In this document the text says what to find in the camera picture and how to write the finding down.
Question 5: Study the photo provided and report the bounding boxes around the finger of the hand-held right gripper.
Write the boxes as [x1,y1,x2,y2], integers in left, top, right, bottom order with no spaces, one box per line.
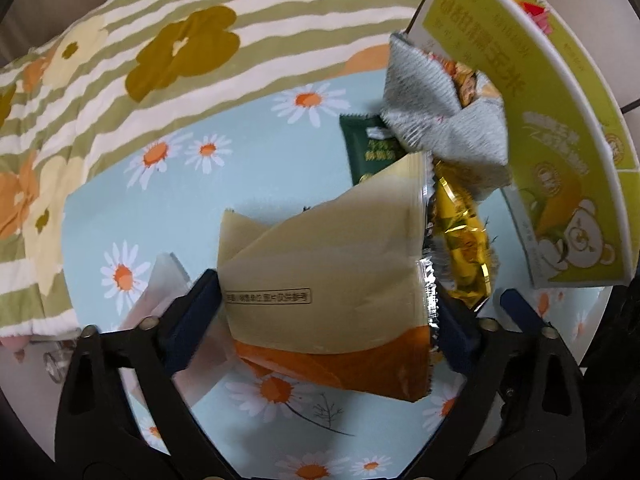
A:
[499,286,545,334]

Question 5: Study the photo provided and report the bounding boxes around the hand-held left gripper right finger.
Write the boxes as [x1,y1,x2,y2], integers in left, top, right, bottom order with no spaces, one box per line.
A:
[414,300,587,480]

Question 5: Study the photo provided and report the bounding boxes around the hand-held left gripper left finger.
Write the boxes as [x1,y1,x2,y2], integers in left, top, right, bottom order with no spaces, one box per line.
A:
[54,269,237,480]

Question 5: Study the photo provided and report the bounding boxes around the beige orange snack packet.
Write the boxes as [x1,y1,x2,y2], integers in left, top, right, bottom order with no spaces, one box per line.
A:
[219,152,437,404]

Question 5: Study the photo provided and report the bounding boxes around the yellow green cardboard box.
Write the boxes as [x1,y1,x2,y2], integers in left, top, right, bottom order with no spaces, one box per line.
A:
[406,0,635,290]

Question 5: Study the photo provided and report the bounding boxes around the clear plastic snack packet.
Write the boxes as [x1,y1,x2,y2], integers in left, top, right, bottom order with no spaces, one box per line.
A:
[116,251,237,407]

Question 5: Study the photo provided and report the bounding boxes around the yellow black snack packet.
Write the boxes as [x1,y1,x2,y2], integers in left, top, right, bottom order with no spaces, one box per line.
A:
[424,159,502,312]

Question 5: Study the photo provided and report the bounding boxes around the light blue daisy tablecloth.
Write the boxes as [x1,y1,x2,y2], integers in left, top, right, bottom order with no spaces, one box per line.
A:
[59,66,618,480]

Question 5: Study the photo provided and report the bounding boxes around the pink folded bedding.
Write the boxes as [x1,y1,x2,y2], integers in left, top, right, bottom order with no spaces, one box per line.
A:
[0,335,30,362]

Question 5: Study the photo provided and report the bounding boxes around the dark green snack packet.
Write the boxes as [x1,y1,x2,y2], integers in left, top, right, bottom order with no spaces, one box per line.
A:
[338,113,407,189]

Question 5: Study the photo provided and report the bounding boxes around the grey silver snack packet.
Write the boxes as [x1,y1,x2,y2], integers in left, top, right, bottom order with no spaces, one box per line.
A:
[379,31,512,202]

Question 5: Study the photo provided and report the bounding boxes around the green striped floral blanket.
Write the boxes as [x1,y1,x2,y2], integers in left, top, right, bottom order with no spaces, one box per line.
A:
[0,0,453,338]

